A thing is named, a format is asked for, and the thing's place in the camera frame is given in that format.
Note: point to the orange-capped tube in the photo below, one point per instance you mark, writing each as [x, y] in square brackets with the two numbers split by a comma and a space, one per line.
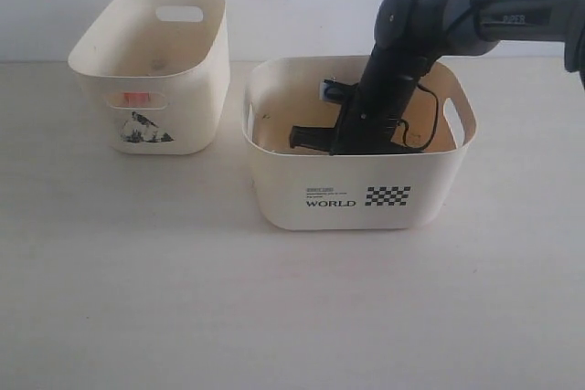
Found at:
[132, 100]

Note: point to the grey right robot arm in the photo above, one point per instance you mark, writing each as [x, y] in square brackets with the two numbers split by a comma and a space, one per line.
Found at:
[410, 37]

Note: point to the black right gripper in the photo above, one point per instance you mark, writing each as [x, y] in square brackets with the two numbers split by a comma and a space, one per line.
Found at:
[367, 122]

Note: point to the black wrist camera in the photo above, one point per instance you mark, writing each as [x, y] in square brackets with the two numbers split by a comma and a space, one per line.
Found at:
[333, 91]

